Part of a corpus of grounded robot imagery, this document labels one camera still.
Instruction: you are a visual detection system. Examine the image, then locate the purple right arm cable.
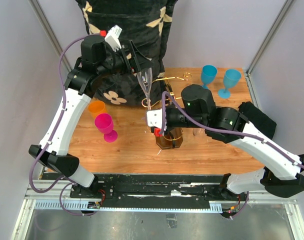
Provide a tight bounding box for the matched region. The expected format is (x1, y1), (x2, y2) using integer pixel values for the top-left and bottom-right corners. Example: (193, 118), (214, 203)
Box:
(159, 91), (304, 218)

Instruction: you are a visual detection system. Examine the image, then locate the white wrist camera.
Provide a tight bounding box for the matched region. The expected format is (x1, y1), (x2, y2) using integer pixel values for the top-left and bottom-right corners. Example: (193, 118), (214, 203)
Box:
(99, 25), (122, 52)
(146, 108), (167, 137)

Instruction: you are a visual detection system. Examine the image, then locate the gold wire wine glass rack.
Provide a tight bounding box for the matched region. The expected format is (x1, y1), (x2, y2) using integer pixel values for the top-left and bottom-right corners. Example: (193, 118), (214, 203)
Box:
(141, 72), (192, 150)

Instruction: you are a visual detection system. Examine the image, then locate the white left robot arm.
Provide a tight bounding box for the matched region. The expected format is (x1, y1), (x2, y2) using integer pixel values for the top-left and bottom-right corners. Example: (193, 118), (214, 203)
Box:
(28, 34), (154, 198)

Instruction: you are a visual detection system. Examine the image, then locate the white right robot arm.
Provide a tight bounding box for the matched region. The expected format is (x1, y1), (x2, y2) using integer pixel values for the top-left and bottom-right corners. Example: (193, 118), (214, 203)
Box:
(161, 84), (304, 200)

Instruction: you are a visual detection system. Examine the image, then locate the blue plastic wine glass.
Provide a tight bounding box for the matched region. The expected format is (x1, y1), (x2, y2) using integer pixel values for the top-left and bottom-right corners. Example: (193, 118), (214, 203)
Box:
(200, 65), (218, 89)

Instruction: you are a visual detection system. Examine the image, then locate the clear wine glass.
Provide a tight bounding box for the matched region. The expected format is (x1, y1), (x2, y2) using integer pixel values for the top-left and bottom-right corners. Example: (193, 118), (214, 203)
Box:
(136, 68), (153, 110)

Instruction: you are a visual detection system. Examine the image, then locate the black cloth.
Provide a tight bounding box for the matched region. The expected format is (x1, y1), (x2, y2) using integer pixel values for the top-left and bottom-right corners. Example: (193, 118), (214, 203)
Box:
(238, 101), (277, 140)

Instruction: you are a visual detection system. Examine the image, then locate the teal plastic wine glass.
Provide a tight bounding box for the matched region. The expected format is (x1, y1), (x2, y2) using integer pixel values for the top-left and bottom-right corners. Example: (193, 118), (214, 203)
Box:
(218, 69), (242, 99)

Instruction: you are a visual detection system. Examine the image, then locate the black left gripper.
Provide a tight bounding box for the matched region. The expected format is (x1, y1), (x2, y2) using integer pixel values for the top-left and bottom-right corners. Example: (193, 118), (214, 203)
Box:
(97, 40), (155, 78)

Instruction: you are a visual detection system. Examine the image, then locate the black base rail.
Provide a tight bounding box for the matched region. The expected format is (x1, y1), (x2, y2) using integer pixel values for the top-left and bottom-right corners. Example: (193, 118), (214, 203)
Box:
(69, 172), (250, 211)

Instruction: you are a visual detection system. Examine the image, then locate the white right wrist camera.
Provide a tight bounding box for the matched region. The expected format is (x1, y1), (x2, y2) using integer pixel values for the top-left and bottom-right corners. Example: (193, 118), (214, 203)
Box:
(146, 108), (167, 137)

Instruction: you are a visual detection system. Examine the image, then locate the magenta plastic wine glass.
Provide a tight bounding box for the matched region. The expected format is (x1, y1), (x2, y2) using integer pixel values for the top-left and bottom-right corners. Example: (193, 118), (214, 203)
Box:
(94, 113), (118, 143)

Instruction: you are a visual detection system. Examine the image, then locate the black patterned plush pillow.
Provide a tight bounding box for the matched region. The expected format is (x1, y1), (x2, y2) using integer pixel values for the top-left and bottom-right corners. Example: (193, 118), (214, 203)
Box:
(75, 0), (179, 107)

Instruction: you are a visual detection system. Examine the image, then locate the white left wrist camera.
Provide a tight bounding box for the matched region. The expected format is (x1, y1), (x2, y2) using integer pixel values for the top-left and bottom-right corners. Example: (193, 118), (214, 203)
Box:
(99, 25), (122, 52)

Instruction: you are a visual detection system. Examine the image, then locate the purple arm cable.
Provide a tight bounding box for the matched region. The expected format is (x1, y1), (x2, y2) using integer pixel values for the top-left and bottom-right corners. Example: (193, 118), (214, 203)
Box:
(28, 34), (103, 216)
(159, 91), (304, 218)

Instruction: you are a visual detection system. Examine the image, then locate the orange plastic wine glass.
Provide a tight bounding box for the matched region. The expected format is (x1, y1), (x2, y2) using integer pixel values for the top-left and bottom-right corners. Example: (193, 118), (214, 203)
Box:
(87, 100), (108, 119)

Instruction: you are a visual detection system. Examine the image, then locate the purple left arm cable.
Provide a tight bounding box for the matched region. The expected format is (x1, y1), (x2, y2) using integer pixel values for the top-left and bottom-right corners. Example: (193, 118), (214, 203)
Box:
(28, 34), (103, 216)

